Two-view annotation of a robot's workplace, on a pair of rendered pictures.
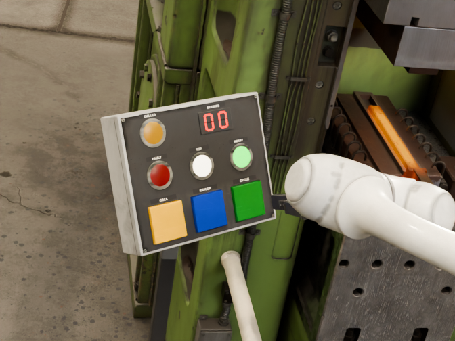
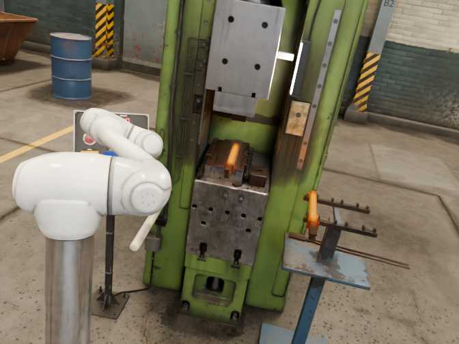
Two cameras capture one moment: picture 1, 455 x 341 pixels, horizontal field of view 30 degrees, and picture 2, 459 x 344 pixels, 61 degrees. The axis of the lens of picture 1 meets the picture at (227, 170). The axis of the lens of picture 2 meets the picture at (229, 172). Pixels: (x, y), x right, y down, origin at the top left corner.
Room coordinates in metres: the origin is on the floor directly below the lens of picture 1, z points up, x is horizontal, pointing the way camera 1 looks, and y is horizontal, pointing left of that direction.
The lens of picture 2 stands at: (0.06, -0.99, 1.78)
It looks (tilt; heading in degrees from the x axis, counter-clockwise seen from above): 24 degrees down; 18
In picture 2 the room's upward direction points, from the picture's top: 10 degrees clockwise
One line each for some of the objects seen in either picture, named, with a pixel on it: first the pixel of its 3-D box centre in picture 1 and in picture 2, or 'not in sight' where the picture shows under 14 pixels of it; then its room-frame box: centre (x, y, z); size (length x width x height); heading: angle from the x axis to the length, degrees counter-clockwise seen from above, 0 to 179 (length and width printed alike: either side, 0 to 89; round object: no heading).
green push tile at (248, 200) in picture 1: (247, 200); not in sight; (1.52, -0.05, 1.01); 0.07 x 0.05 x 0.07; 129
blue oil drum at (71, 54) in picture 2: not in sight; (72, 66); (4.86, 3.29, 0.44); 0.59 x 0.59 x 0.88
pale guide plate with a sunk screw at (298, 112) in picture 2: not in sight; (297, 118); (1.98, -0.69, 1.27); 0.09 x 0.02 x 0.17; 104
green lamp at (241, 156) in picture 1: (241, 156); not in sight; (1.55, -0.02, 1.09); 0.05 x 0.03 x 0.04; 104
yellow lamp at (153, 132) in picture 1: (152, 132); not in sight; (1.46, 0.16, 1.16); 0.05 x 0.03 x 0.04; 104
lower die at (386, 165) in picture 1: (374, 142); (228, 158); (1.98, -0.36, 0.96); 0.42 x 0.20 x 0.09; 14
